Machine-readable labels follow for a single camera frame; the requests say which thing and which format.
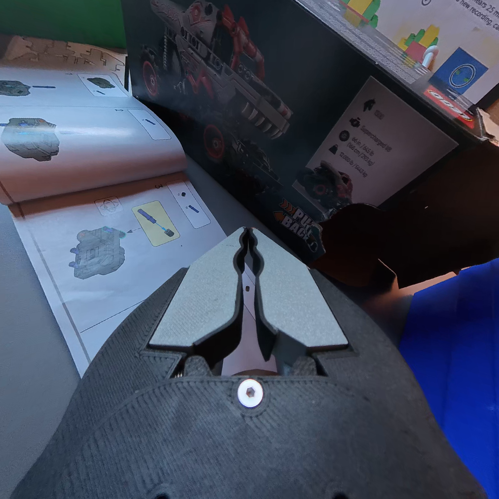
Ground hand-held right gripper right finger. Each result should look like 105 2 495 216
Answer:
249 227 349 374

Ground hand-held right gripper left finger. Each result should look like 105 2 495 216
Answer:
148 227 250 377

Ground lego instruction booklet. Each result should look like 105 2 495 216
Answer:
0 64 258 378

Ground large green plastic bin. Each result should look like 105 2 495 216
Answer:
0 0 127 49

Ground black lego set box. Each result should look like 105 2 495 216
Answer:
121 0 499 291

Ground blue plastic bin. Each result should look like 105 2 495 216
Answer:
398 257 499 499

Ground beige cardboard sheet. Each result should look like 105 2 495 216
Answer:
0 34 129 71

